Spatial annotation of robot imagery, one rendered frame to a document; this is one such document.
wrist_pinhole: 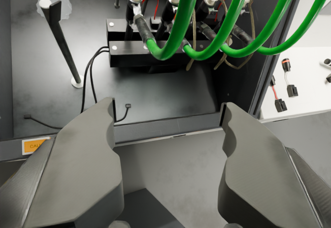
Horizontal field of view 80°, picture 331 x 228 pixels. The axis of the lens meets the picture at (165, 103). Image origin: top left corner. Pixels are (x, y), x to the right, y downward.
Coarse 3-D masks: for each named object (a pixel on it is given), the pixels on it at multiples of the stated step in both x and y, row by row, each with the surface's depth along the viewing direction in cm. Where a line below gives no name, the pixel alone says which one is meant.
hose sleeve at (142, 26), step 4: (136, 20) 35; (140, 20) 34; (144, 20) 35; (136, 24) 34; (140, 24) 33; (144, 24) 33; (140, 28) 32; (144, 28) 32; (148, 28) 32; (140, 32) 32; (144, 32) 31; (148, 32) 31; (144, 36) 30; (148, 36) 30; (152, 36) 30; (144, 40) 30; (144, 44) 30
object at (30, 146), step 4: (36, 140) 42; (40, 140) 42; (24, 144) 41; (28, 144) 41; (32, 144) 41; (36, 144) 41; (40, 144) 42; (24, 148) 41; (28, 148) 41; (32, 148) 41; (36, 148) 41
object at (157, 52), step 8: (184, 0) 16; (192, 0) 16; (184, 8) 17; (192, 8) 17; (176, 16) 18; (184, 16) 17; (176, 24) 18; (184, 24) 18; (176, 32) 19; (184, 32) 19; (152, 40) 29; (168, 40) 20; (176, 40) 19; (152, 48) 27; (168, 48) 21; (176, 48) 21; (160, 56) 24; (168, 56) 22
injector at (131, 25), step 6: (132, 0) 37; (126, 12) 41; (132, 12) 40; (126, 18) 43; (132, 18) 42; (126, 24) 46; (132, 24) 41; (126, 30) 47; (132, 30) 47; (126, 36) 50
